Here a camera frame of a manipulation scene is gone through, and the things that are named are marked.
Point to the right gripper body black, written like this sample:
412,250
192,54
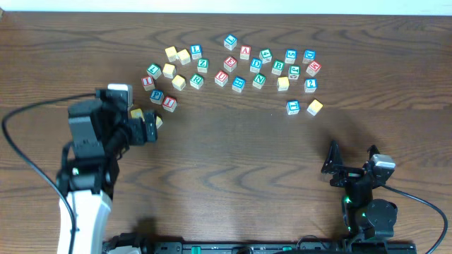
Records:
347,176

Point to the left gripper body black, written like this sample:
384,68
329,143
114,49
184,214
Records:
138,135

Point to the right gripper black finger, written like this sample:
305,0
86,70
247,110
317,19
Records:
372,150
334,160

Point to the red i block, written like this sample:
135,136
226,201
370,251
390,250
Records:
169,103
148,83

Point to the red A block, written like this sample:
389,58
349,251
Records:
245,52

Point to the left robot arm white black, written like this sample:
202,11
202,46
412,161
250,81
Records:
102,132

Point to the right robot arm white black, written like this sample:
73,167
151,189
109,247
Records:
366,217

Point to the yellow O block lower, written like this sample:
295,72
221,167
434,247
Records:
158,122

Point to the yellow o block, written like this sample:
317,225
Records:
179,82
158,122

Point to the yellow C block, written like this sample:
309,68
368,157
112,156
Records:
137,114

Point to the blue P block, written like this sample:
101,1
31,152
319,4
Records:
157,96

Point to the yellow block far right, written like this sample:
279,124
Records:
314,107

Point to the yellow O block upper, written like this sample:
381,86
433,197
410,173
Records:
179,82

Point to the green 7 block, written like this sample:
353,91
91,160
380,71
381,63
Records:
154,71

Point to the yellow S block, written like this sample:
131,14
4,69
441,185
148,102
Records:
169,70

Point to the blue T block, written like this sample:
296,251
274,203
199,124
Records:
292,107

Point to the green R block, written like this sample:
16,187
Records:
196,81

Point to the blue 2 block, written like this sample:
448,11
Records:
310,85

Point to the yellow S block ladybug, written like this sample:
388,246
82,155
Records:
184,57

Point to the yellow M block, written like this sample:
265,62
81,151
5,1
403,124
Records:
171,53

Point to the green Z block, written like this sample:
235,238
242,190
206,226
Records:
202,65

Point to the red U block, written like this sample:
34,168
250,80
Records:
221,78

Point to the blue L block left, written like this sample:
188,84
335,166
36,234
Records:
196,51

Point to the blue l block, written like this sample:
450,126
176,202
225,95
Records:
196,51
230,42

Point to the blue H block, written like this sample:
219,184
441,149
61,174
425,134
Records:
238,84

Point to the blue D block right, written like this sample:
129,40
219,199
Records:
309,56

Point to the blue d block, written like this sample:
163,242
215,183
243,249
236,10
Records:
255,65
309,56

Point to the red E block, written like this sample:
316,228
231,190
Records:
230,63

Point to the green B block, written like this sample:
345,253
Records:
278,67

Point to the green N block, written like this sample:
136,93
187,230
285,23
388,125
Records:
259,81

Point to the blue L block top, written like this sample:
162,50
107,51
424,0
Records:
230,42

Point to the blue D block middle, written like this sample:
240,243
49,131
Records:
255,65

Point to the green 4 block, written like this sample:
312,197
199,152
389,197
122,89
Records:
265,55

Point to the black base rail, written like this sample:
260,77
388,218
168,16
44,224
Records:
136,243

